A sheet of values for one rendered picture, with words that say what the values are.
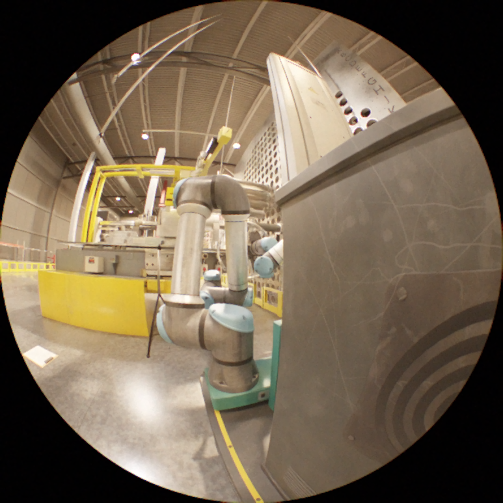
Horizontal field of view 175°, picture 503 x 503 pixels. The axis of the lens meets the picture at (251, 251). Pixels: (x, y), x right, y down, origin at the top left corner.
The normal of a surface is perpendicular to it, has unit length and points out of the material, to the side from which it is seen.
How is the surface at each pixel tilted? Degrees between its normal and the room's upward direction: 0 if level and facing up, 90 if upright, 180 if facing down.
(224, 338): 90
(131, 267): 90
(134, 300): 90
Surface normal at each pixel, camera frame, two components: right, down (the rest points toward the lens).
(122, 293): 0.38, -0.07
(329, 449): -0.93, -0.04
